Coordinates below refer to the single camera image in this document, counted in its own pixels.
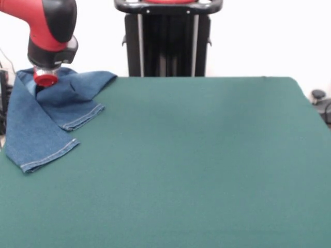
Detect black equipment box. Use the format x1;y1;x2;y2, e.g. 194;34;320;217
0;69;12;135

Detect dark green table cloth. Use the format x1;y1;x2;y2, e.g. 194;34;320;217
0;76;331;248

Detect blue denim jeans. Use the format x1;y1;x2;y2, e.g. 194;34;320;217
4;67;118;174

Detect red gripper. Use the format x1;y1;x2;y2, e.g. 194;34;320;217
33;68;59;87

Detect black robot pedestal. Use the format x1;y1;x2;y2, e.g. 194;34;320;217
113;0;223;77

